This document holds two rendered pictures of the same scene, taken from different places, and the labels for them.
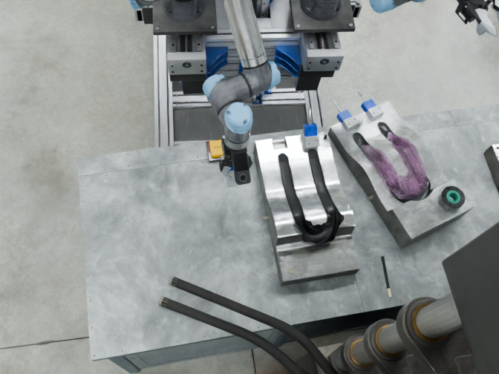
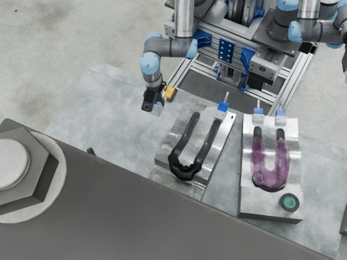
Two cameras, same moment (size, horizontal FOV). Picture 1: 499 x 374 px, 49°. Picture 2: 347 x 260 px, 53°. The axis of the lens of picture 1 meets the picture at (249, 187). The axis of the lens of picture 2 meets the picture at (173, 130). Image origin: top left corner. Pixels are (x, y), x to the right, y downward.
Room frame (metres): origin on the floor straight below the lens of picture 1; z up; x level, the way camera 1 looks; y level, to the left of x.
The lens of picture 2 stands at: (0.30, -0.62, 2.40)
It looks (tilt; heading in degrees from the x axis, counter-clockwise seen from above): 65 degrees down; 51
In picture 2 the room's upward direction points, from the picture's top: 8 degrees counter-clockwise
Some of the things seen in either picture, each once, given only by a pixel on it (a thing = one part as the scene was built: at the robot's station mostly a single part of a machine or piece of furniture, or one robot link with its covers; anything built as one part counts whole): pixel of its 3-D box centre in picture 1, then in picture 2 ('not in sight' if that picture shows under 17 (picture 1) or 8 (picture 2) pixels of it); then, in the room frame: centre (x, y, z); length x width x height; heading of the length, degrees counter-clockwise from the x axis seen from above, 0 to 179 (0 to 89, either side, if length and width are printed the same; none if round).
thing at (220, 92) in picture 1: (226, 93); (157, 47); (0.86, 0.11, 1.25); 0.11 x 0.11 x 0.08; 39
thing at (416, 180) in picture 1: (398, 163); (270, 160); (0.93, -0.50, 0.90); 0.26 x 0.18 x 0.08; 37
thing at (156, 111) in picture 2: (232, 165); (159, 102); (0.79, 0.07, 0.93); 0.13 x 0.05 x 0.05; 20
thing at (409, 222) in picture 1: (396, 168); (269, 163); (0.93, -0.51, 0.86); 0.50 x 0.26 x 0.11; 37
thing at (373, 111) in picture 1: (367, 104); (280, 113); (1.17, -0.38, 0.86); 0.13 x 0.05 x 0.05; 37
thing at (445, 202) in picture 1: (451, 198); (288, 203); (0.81, -0.67, 0.93); 0.08 x 0.08 x 0.04
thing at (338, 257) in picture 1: (305, 203); (191, 150); (0.73, -0.20, 0.87); 0.50 x 0.26 x 0.14; 20
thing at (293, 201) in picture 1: (310, 193); (194, 144); (0.74, -0.20, 0.92); 0.35 x 0.16 x 0.09; 20
